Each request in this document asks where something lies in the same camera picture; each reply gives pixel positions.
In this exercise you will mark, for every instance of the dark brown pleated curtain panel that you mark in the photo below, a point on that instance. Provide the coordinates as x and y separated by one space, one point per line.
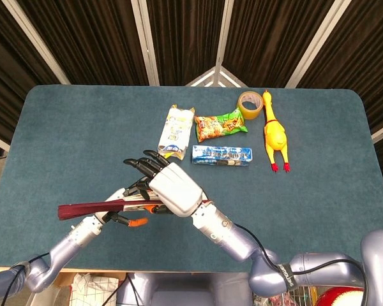
370 63
92 41
268 41
185 38
6 63

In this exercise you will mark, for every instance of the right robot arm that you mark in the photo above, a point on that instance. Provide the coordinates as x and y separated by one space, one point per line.
229 236

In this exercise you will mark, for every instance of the white checkered cloth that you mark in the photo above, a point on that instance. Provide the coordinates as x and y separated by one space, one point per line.
92 290

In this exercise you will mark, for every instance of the white triangular screen foot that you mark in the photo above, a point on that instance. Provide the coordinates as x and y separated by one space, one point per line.
215 78

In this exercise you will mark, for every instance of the green orange snack bag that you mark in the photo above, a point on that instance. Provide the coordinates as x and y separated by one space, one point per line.
220 126

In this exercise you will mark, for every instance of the blue cookie box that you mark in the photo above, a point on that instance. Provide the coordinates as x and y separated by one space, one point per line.
221 154

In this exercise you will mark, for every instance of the yellow rubber chicken toy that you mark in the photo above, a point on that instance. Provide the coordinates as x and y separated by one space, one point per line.
274 134

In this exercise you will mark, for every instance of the white screen frame post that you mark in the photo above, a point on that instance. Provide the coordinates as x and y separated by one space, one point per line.
225 32
319 41
35 38
145 41

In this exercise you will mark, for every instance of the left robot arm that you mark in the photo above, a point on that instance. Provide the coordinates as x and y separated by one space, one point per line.
67 245

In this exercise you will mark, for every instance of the yellow packing tape roll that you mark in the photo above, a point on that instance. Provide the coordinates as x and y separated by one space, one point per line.
250 113

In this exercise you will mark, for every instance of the white yellow snack bag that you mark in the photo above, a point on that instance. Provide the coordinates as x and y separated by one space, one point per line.
175 130

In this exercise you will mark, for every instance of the red paper folding fan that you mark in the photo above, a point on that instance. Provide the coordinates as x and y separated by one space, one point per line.
83 210

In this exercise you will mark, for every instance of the grey blue robot torso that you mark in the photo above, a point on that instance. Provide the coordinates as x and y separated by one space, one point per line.
185 290

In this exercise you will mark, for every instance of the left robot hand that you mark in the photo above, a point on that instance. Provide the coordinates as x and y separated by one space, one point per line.
115 196

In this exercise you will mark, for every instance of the blue felt table cover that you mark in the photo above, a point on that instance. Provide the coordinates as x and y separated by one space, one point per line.
83 143

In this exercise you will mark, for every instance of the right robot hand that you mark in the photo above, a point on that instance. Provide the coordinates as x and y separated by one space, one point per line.
175 191

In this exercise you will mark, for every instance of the red and white ball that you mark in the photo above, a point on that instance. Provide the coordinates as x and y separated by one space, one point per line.
338 298

